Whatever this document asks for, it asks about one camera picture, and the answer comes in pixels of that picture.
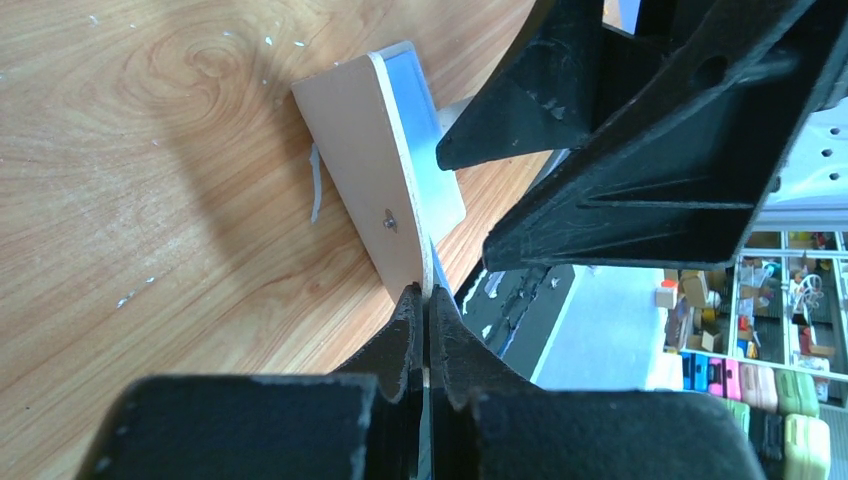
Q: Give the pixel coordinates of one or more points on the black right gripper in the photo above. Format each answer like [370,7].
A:
[674,134]

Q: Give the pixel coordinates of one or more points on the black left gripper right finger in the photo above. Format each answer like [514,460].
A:
[488,422]

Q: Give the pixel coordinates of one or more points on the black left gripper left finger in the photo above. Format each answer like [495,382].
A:
[360,421]

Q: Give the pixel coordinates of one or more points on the white card holder wallet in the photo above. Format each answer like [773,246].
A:
[375,127]

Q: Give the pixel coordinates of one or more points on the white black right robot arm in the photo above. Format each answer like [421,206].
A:
[815,159]

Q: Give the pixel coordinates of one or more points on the white storage shelf background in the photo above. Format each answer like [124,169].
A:
[768,336]

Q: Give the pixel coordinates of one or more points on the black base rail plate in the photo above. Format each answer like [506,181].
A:
[514,312]

